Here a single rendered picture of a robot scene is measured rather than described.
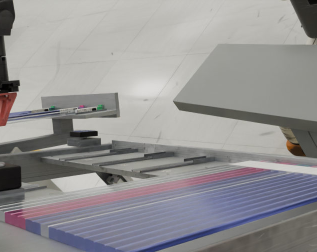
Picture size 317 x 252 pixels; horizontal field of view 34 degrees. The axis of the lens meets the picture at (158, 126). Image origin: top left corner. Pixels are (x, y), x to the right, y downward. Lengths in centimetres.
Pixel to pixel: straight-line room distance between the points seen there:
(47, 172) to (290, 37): 168
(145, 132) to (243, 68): 121
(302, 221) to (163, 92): 222
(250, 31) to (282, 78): 147
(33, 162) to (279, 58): 67
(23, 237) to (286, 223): 25
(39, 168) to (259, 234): 71
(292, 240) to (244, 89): 84
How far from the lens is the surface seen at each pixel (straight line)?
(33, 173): 111
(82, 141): 117
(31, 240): 50
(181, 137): 235
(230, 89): 136
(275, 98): 125
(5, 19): 116
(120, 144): 119
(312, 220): 56
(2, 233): 53
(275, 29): 267
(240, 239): 46
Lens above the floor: 135
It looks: 32 degrees down
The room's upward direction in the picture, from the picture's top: 37 degrees counter-clockwise
